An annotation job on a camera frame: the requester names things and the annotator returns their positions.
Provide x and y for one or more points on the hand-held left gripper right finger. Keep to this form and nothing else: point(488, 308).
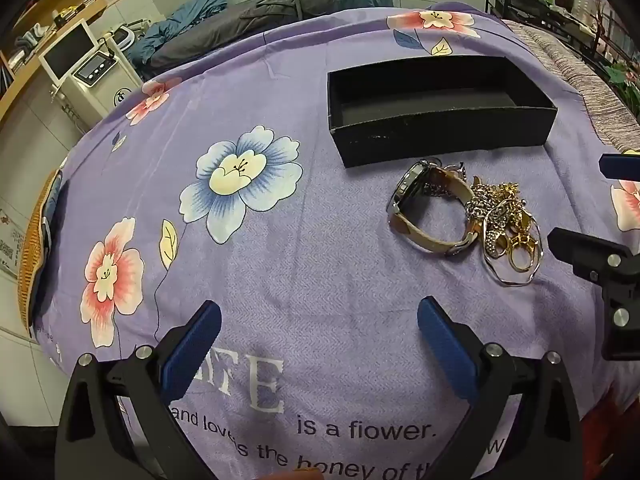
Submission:
point(445, 350)

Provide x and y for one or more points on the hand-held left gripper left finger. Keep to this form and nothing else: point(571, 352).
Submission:
point(192, 345)

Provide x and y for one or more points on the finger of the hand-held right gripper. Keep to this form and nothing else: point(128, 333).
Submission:
point(595, 255)
point(620, 166)

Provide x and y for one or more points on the gold flower brooch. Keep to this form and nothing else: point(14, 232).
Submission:
point(508, 191)

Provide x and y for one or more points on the black cardboard box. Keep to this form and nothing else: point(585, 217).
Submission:
point(440, 120)

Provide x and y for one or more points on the silver bangle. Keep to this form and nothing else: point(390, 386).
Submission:
point(515, 281)

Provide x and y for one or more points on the green plant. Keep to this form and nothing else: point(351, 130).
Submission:
point(620, 77)

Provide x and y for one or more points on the grey striped blanket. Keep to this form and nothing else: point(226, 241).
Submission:
point(575, 75)

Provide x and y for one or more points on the purple floral bedsheet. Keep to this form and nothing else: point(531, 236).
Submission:
point(325, 260)

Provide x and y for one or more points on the black metal cart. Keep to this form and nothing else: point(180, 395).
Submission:
point(550, 17)

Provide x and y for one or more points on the orange woven basket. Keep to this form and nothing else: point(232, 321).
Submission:
point(32, 260)

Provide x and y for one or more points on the red cloth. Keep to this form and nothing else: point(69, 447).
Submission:
point(612, 440)

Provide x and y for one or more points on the white machine with screen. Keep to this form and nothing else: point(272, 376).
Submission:
point(90, 67)

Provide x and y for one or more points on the blue quilt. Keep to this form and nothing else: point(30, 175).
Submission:
point(180, 20)

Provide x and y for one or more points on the dark blanket pile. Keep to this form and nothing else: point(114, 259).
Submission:
point(260, 20)

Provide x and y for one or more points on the grey lamp stand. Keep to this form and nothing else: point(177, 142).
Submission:
point(297, 2)

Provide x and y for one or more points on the wall poster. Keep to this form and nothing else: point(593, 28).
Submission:
point(11, 240)

